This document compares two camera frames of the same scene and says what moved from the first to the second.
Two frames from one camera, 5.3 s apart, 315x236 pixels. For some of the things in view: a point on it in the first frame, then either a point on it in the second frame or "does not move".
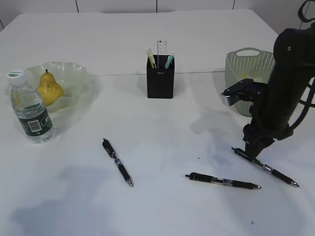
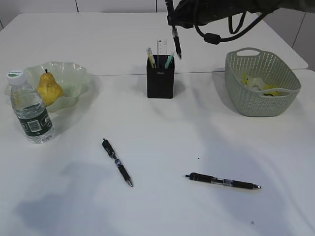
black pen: [222, 181] does not move
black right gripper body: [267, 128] to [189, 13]
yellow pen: [151, 57] does not move
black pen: [255, 161] to [175, 34]
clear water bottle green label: [29, 104] does not move
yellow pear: [49, 88] does not move
